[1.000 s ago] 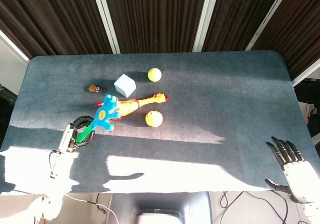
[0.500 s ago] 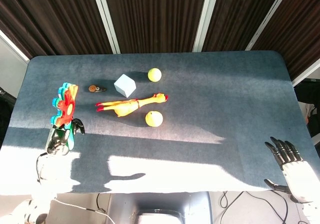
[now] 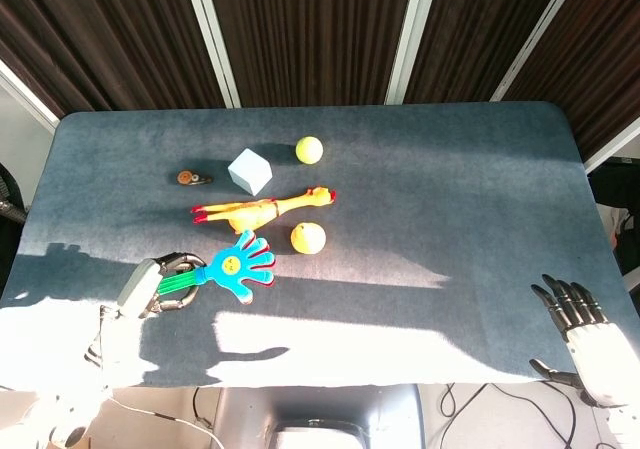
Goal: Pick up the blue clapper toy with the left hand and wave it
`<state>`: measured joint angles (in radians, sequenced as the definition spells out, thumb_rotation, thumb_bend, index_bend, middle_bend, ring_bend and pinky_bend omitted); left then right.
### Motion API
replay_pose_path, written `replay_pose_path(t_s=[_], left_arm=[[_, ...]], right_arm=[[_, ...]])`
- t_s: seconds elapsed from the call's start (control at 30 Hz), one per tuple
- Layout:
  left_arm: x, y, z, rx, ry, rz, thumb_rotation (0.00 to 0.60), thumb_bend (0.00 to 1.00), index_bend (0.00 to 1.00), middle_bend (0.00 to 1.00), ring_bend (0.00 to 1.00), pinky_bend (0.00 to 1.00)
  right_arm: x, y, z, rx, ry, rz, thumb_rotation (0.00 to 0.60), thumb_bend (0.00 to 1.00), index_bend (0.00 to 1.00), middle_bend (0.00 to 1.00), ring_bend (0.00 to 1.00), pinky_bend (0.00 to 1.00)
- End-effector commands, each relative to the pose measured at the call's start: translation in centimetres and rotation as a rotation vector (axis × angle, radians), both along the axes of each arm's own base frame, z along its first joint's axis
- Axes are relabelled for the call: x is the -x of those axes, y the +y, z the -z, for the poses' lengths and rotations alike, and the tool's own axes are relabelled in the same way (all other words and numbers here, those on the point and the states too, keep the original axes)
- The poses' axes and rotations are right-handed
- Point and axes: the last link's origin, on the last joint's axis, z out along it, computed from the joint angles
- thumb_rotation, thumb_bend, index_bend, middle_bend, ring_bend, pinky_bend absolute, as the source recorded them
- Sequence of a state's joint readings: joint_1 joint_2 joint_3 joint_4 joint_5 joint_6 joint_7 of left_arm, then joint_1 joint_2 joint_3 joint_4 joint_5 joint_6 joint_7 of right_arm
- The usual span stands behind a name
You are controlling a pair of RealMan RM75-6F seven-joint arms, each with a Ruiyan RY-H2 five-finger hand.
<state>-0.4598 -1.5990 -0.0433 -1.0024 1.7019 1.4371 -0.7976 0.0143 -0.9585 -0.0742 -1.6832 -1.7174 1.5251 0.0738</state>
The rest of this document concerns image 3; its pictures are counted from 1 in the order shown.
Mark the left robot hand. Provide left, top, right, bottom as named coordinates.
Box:
left=116, top=252, right=207, bottom=320

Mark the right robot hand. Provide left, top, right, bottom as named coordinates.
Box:
left=529, top=273, right=632, bottom=409

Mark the blue hand clapper toy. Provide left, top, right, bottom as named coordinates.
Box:
left=155, top=229, right=277, bottom=306

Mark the robot base body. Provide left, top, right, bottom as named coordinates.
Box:
left=219, top=384, right=426, bottom=449

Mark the small brown round toy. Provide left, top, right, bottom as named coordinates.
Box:
left=174, top=169, right=214, bottom=188

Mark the yellow rubber chicken toy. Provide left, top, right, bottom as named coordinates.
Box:
left=190, top=185, right=338, bottom=235

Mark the black chair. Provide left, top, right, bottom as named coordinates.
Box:
left=587, top=156, right=640, bottom=276

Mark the light blue cube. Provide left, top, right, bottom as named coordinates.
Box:
left=227, top=147, right=274, bottom=197

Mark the yellow round fruit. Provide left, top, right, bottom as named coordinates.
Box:
left=290, top=221, right=327, bottom=256

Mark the yellow-green tennis ball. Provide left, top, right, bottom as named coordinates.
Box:
left=294, top=135, right=325, bottom=165

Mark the blue-grey table cloth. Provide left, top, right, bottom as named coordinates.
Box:
left=0, top=100, right=640, bottom=389

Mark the dark brown curtain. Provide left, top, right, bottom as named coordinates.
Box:
left=0, top=0, right=640, bottom=156

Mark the black cable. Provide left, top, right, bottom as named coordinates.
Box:
left=435, top=381, right=596, bottom=449

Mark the white cable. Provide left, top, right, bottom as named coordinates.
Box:
left=107, top=388, right=226, bottom=449

